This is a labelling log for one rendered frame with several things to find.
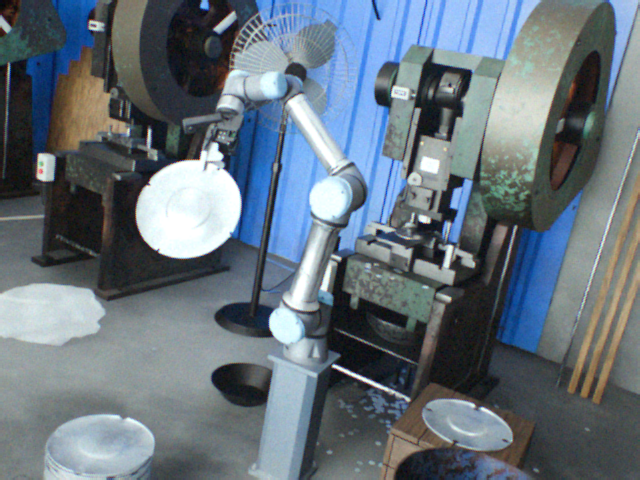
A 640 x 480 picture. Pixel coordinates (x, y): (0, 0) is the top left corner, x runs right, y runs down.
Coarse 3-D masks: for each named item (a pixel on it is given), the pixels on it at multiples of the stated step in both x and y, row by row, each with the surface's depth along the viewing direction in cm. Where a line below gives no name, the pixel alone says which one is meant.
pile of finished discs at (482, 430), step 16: (448, 400) 235; (432, 416) 222; (448, 416) 224; (464, 416) 225; (480, 416) 228; (496, 416) 230; (448, 432) 215; (464, 432) 216; (480, 432) 217; (496, 432) 220; (480, 448) 209; (496, 448) 211
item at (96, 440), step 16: (96, 416) 208; (112, 416) 209; (64, 432) 198; (80, 432) 199; (96, 432) 200; (112, 432) 201; (128, 432) 203; (144, 432) 205; (48, 448) 190; (64, 448) 191; (80, 448) 192; (96, 448) 193; (112, 448) 194; (128, 448) 196; (144, 448) 197; (64, 464) 185; (80, 464) 186; (96, 464) 187; (112, 464) 188; (128, 464) 189
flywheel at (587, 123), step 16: (592, 64) 257; (576, 80) 257; (592, 80) 262; (592, 96) 267; (576, 112) 237; (592, 112) 238; (560, 128) 236; (576, 128) 237; (592, 128) 239; (560, 144) 266; (576, 144) 242; (560, 160) 271; (560, 176) 268
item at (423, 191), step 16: (432, 144) 265; (448, 144) 261; (416, 160) 269; (432, 160) 265; (416, 176) 269; (432, 176) 266; (416, 192) 268; (432, 192) 264; (448, 192) 271; (432, 208) 268; (448, 208) 276
